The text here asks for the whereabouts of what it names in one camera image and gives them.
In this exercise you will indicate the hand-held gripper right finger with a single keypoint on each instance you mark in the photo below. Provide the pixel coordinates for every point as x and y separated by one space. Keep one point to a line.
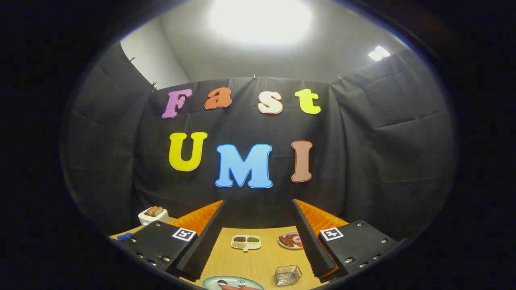
312 245

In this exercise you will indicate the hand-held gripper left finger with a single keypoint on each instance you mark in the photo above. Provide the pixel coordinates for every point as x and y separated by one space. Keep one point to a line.
201 249

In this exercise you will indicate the white plate of food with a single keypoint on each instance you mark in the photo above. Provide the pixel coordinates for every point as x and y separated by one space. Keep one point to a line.
288 241

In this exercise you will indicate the light green plate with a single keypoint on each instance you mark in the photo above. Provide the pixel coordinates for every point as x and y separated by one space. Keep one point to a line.
211 282

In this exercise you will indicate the white divided dish of beans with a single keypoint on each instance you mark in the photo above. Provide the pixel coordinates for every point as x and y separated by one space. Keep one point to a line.
246 241

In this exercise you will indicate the white toaster with bread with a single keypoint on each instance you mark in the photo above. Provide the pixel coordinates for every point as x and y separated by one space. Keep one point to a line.
153 216

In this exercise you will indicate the blue folded cloth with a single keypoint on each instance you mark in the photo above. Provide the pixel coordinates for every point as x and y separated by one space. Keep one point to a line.
124 236

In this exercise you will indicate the small ceiling light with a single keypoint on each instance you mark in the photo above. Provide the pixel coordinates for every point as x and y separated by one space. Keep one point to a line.
378 53

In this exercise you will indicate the large ceiling light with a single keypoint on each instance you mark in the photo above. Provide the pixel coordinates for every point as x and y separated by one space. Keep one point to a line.
260 20

